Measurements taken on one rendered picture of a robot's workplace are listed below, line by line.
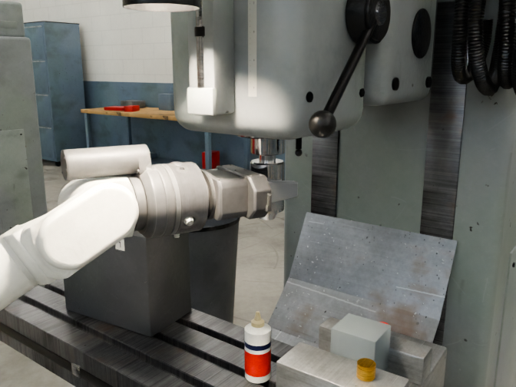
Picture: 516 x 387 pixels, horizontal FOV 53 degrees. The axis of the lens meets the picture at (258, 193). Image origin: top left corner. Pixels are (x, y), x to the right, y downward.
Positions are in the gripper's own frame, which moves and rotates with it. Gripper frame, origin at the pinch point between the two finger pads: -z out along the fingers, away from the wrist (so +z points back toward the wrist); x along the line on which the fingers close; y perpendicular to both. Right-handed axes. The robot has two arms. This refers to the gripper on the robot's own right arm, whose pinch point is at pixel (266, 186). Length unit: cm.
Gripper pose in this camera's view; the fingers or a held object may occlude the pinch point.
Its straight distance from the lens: 71.0
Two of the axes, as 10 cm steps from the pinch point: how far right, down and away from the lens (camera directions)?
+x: -5.2, -2.0, 8.3
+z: -8.5, 1.1, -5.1
